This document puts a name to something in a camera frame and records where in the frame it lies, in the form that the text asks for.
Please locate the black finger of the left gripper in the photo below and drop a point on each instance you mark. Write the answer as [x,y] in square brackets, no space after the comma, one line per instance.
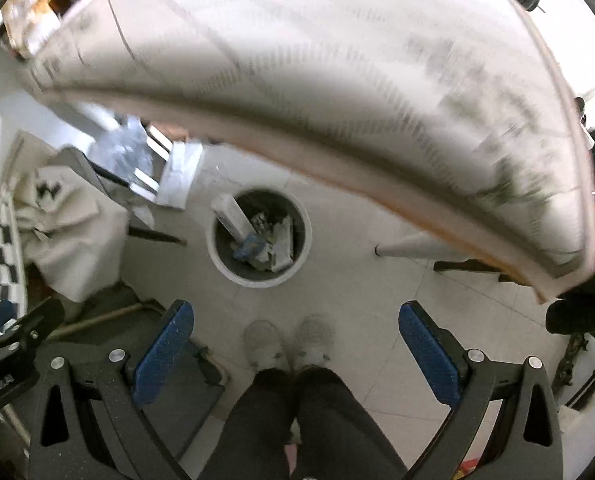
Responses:
[18,347]

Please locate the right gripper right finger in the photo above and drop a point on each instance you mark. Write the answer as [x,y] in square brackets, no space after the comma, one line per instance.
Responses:
[525,442]

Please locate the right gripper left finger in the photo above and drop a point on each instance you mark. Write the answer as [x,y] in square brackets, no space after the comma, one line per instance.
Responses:
[60,449]

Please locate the round grey trash bin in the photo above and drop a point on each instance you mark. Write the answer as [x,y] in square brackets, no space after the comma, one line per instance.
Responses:
[259,237]

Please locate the black white checkered cloth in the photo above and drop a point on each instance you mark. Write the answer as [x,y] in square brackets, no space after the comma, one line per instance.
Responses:
[12,273]

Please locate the cream cloth on chair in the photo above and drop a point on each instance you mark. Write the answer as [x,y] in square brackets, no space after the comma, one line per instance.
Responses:
[70,231]

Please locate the person's dark trouser legs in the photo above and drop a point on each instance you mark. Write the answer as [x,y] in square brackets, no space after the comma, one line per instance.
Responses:
[305,427]

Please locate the left white shoe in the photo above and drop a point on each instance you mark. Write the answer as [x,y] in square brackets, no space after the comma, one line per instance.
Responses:
[264,348]

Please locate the white shoe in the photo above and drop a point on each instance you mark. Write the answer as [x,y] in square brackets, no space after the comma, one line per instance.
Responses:
[313,343]
[264,348]

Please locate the right white shoe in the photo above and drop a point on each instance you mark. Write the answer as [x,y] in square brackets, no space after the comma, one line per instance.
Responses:
[313,343]

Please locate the white patterned tablecloth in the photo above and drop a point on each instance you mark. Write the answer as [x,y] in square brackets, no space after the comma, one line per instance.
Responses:
[451,113]

